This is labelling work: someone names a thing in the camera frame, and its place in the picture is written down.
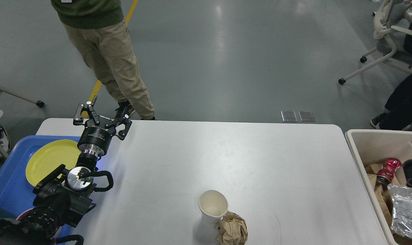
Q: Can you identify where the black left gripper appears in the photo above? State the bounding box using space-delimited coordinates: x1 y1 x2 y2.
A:
73 96 132 157

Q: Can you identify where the yellow plate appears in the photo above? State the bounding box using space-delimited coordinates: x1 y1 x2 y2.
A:
25 139 80 187

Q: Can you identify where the pink mug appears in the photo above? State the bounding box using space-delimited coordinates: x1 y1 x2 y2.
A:
16 207 65 239

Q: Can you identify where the white paper cup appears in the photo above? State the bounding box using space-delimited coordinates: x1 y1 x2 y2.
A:
198 190 229 224

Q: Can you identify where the brown paper ball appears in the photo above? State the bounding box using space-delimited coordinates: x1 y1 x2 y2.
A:
216 211 248 245

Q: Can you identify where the crushed red can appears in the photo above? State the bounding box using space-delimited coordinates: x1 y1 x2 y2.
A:
376 157 402 185

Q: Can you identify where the large brown paper bag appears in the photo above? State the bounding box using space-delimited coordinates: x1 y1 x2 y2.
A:
364 163 393 228

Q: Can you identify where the aluminium foil tray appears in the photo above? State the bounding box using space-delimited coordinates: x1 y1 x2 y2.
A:
387 183 412 240

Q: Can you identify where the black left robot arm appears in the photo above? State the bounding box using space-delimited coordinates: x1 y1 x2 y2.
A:
0 96 132 245

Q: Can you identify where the person in khaki trousers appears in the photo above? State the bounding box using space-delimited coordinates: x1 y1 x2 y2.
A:
51 0 156 120

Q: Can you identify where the blue plastic tray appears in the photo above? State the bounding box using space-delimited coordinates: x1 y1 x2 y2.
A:
0 135 73 232

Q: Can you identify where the floor outlet plate left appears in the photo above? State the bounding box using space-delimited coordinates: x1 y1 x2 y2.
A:
281 111 298 123

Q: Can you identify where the floor outlet plate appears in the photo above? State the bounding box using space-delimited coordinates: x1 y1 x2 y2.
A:
298 111 316 122
281 111 298 123

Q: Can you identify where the floor outlet plate right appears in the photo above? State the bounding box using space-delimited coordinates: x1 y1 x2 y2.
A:
298 111 316 122

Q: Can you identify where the white plastic bin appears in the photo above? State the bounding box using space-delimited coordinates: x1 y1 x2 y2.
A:
345 130 412 245

